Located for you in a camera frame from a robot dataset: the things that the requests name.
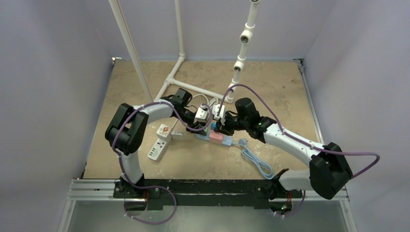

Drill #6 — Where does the light blue power strip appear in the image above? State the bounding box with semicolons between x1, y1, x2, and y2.
195;131;233;147

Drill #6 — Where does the pink cube adapter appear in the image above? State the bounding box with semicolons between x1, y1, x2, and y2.
209;131;224;144

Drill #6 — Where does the white power strip cable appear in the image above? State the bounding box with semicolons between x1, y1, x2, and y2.
171;93;220;129

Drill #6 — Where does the white USB power strip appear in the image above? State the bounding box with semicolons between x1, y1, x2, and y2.
147;138;169;162

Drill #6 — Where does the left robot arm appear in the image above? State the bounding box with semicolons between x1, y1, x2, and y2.
104;88;212;198

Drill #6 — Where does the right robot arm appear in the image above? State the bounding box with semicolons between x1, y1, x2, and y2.
212;98;353;200

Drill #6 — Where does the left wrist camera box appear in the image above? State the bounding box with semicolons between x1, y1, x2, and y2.
194;104;209;123

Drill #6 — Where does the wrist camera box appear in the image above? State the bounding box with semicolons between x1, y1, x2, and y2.
194;104;209;123
212;104;225;121

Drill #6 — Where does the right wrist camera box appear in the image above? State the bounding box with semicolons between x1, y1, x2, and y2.
212;104;225;121

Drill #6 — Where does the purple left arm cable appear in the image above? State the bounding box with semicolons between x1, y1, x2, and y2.
111;101;214;225

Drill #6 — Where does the light blue power cable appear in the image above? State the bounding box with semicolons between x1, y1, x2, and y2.
231;139;275;180

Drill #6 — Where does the aluminium rail right table edge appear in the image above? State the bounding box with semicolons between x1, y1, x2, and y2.
293;58;325;144

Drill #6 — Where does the white PVC pipe frame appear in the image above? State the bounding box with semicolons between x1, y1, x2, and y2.
109;0;261;103

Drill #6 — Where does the aluminium front rail frame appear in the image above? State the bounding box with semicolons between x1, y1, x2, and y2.
58;179;357;232

